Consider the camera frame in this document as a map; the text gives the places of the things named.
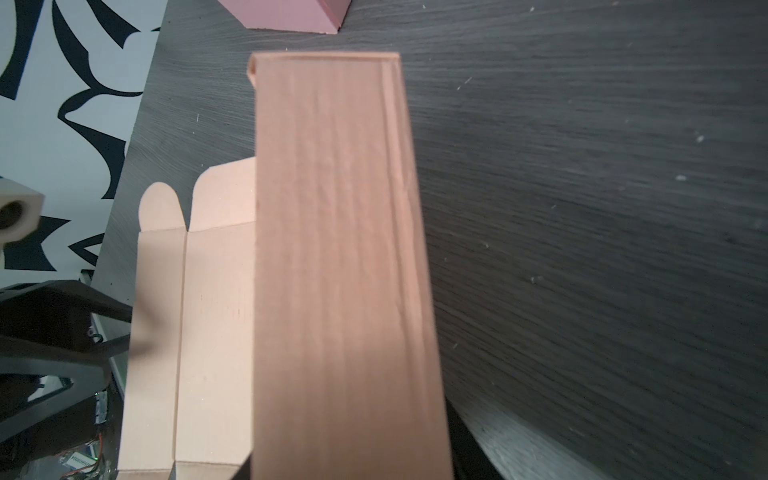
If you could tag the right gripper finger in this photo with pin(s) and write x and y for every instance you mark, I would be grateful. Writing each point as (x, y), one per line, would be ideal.
(469, 460)

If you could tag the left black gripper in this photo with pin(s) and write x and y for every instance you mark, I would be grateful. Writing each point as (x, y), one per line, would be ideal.
(67, 402)

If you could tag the peach paper box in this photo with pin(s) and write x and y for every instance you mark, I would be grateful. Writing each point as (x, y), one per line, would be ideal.
(285, 329)

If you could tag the pink paper box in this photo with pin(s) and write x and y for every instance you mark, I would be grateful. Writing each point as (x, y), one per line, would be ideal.
(305, 16)

